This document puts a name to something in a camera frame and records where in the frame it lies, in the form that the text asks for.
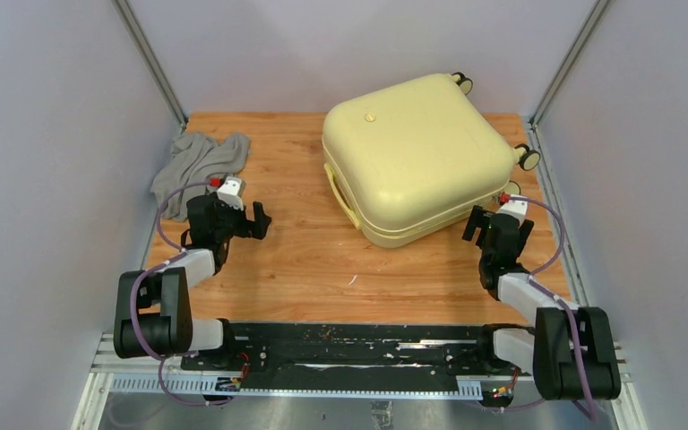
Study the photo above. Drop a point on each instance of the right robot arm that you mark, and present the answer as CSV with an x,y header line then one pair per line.
x,y
568,349

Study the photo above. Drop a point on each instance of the cream suitcase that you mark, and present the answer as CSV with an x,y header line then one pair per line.
x,y
416,157

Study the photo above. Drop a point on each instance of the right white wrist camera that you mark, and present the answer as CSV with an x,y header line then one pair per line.
x,y
512,205

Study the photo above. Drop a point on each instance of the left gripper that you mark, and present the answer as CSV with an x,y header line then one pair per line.
x,y
253,229

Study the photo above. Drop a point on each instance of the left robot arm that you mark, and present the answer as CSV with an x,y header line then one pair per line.
x,y
153,308

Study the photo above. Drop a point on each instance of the grey crumpled cloth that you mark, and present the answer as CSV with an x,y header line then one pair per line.
x,y
196,157

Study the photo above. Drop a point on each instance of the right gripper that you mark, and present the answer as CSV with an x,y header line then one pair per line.
x,y
480,219

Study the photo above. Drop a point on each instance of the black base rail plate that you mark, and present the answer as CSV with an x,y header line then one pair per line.
x,y
369,358

